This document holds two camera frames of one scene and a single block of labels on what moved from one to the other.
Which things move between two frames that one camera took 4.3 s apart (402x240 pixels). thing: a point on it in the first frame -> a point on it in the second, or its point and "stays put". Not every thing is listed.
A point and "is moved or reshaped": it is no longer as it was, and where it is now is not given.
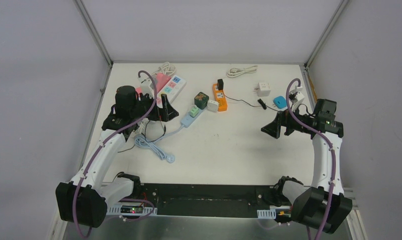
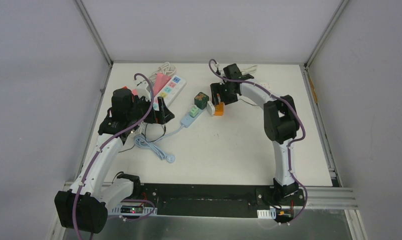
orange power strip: [220, 97] is moved or reshaped
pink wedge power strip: [162, 79] stays put
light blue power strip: [142, 142] stays put
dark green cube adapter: [201, 100] stays put
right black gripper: [273, 128] -> [216, 88]
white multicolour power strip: [172, 89] stays put
